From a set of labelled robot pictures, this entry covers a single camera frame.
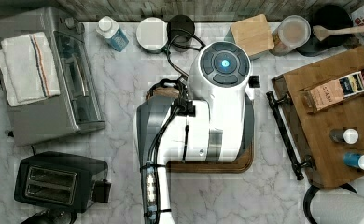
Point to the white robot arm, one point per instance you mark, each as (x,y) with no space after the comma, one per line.
(210,120)

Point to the wooden cutting board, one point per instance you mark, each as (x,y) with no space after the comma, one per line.
(241,164)

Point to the black round canister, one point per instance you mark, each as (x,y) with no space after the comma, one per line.
(178,29)

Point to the white round lidded container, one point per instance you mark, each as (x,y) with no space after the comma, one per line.
(151,34)

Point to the silver toaster oven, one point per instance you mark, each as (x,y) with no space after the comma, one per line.
(76,109)

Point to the wooden lid glass jar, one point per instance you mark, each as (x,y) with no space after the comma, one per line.
(253,35)

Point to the white blue plastic bottle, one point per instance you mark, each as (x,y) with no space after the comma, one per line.
(109,30)

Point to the Stash tea box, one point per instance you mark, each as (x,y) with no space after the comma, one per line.
(333,92)

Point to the clear plastic food container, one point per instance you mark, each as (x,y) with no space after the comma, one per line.
(293,32)

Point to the black two-slot toaster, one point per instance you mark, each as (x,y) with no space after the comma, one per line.
(62,181)

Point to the white striped folded towel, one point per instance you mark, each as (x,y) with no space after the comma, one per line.
(28,69)

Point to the wooden spatula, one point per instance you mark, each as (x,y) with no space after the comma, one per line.
(322,33)

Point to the dark spice bottle white cap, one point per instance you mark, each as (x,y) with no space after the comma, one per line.
(349,136)

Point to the black utensil holder pot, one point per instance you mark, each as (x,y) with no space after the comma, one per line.
(331,17)

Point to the paper towel roll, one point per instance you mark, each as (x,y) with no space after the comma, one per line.
(337,206)

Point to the blue spice bottle white cap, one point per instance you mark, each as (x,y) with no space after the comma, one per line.
(354,160)

